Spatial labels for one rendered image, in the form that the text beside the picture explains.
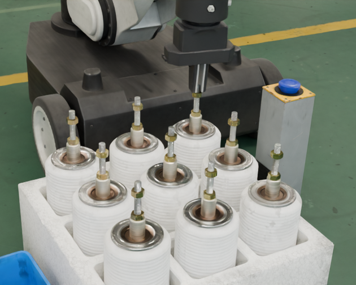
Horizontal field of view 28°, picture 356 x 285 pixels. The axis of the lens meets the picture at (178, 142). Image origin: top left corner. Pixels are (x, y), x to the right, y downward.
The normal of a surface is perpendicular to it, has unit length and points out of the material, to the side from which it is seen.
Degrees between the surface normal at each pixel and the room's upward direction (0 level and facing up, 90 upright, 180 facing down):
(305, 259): 90
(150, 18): 59
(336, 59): 0
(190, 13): 90
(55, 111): 25
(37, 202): 0
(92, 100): 45
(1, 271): 88
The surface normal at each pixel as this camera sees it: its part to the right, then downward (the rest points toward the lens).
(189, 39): 0.29, 0.48
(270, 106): -0.87, 0.22
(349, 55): 0.04, -0.87
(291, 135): 0.49, 0.44
